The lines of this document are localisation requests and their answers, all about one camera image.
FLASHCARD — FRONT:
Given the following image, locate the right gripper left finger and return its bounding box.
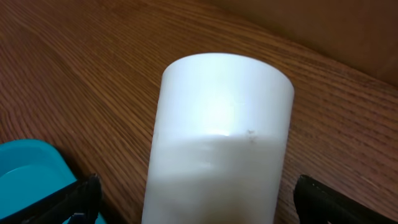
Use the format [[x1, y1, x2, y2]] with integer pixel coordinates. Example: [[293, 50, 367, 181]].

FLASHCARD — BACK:
[[1, 174, 102, 224]]

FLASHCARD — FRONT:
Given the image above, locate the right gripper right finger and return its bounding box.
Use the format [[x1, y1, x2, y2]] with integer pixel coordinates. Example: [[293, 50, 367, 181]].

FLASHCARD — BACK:
[[293, 175, 397, 224]]

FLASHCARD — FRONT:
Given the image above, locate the teal serving tray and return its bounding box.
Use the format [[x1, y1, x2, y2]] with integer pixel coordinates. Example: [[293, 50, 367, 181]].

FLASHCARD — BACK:
[[1, 139, 106, 224]]

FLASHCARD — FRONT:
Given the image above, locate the white paper cup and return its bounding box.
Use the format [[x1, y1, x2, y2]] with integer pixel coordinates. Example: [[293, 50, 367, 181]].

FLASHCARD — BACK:
[[142, 53, 294, 223]]

